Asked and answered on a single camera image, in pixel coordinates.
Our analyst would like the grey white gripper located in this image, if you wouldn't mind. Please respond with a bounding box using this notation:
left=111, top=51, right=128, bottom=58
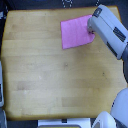
left=87, top=16, right=95, bottom=33

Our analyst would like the pink cloth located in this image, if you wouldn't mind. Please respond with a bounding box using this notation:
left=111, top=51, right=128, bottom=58
left=60, top=15, right=95, bottom=49

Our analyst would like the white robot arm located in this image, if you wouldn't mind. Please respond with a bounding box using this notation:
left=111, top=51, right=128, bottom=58
left=87, top=5, right=128, bottom=128

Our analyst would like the grey object at left edge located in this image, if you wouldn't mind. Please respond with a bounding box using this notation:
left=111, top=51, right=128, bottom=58
left=0, top=61, right=4, bottom=128

